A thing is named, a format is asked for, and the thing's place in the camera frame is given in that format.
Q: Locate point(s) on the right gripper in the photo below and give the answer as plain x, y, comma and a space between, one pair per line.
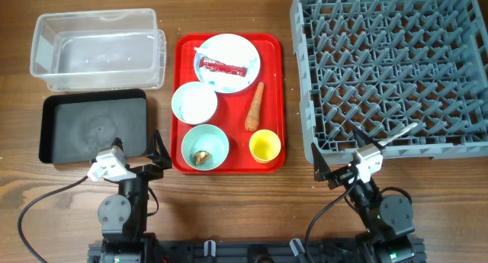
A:
321, 171

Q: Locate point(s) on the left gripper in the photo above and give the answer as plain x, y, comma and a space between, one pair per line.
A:
155, 172

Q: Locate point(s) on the brown mushroom scrap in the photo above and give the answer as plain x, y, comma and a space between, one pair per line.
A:
200, 157

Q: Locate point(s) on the mint green bowl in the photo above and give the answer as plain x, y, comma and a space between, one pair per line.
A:
209, 139

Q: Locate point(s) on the light blue bowl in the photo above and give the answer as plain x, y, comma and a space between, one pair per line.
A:
194, 103

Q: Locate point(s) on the yellow plastic cup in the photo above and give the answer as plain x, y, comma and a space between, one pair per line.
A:
264, 145

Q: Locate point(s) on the orange carrot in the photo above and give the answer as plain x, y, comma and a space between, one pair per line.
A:
252, 118

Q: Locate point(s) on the red snack wrapper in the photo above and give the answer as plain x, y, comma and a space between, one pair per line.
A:
217, 66

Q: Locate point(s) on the light blue plate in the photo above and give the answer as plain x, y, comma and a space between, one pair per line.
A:
244, 49

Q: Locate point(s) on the white napkin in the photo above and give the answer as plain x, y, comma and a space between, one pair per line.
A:
228, 49

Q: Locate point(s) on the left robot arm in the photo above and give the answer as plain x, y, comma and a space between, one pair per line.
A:
123, 216

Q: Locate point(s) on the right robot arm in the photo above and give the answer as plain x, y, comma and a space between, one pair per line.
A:
387, 214

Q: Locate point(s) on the grey dishwasher rack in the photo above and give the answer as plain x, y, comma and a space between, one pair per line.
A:
415, 70

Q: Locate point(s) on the black plastic tray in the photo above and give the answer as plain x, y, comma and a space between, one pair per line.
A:
75, 127

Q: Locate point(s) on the red serving tray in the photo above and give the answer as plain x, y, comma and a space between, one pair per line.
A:
233, 108

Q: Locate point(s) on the clear plastic bin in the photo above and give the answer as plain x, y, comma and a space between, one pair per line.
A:
99, 50

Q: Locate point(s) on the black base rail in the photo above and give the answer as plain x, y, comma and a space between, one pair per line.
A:
327, 250

